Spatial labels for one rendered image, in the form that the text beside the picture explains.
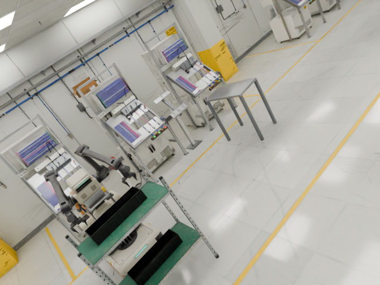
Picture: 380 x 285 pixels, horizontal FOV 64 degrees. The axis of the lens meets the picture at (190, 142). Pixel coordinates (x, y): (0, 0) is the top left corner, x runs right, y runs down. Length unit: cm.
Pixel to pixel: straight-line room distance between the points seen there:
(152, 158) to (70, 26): 312
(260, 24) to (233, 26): 107
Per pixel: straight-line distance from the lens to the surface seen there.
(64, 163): 497
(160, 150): 548
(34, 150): 499
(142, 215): 271
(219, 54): 777
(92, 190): 330
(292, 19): 812
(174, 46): 590
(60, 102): 657
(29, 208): 671
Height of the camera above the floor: 226
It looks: 23 degrees down
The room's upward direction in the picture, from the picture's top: 32 degrees counter-clockwise
